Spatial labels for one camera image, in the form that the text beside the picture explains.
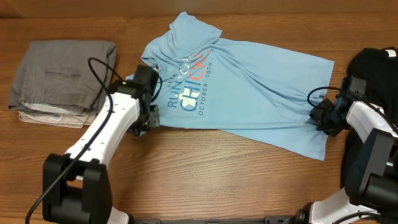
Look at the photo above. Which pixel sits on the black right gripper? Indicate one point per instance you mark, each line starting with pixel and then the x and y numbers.
pixel 314 116

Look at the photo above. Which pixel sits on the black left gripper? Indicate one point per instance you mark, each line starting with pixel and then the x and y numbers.
pixel 154 122

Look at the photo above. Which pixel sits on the light blue printed t-shirt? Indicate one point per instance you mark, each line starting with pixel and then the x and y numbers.
pixel 253 90

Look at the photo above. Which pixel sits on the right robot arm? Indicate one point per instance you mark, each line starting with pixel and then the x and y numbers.
pixel 370 187

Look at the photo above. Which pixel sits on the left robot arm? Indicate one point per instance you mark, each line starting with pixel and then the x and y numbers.
pixel 76 185

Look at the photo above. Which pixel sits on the folded beige garment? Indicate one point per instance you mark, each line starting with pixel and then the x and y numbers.
pixel 62 120

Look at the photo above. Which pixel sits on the black garment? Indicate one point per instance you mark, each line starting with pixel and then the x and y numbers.
pixel 379 68

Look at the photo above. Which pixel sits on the folded grey trousers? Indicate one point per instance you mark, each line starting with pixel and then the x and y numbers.
pixel 63 76

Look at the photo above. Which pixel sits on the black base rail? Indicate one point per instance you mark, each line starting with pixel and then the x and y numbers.
pixel 281 219

